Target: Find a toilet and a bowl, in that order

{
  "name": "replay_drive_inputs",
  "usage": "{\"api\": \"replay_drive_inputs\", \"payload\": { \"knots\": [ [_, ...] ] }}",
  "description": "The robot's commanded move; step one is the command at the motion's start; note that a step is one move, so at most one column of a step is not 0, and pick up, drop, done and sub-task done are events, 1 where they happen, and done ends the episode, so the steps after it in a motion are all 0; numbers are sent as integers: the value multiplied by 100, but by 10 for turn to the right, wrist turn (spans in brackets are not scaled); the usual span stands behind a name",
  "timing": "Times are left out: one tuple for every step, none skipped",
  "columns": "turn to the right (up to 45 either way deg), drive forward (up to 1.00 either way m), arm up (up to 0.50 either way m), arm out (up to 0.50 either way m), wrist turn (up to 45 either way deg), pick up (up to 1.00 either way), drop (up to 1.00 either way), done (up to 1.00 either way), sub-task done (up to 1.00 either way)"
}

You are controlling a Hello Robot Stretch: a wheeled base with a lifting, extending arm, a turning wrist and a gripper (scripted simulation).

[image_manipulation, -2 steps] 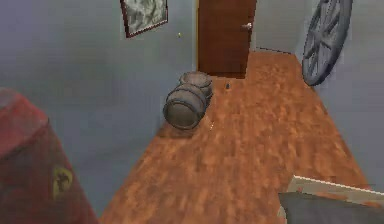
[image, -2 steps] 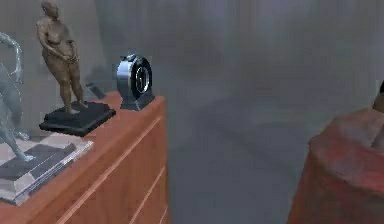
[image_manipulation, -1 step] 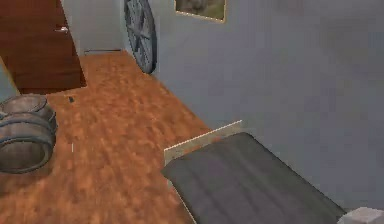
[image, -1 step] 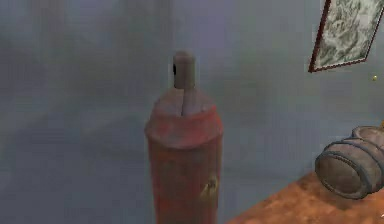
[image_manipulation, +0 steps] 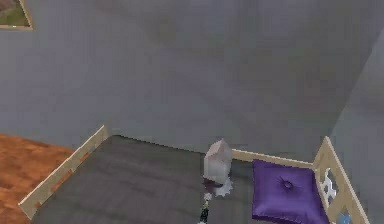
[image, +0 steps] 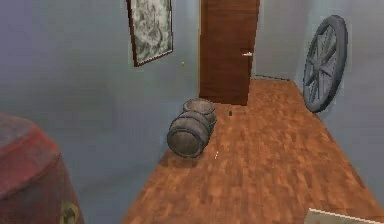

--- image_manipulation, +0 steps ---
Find purple tufted pillow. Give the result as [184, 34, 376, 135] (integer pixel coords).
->
[251, 158, 331, 224]

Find wooden bed with grey mattress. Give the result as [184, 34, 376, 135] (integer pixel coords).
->
[18, 125, 372, 224]

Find wooden framed wall picture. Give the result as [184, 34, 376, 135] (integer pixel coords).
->
[0, 0, 35, 32]

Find white spiky flat object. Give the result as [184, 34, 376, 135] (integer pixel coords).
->
[213, 179, 234, 198]

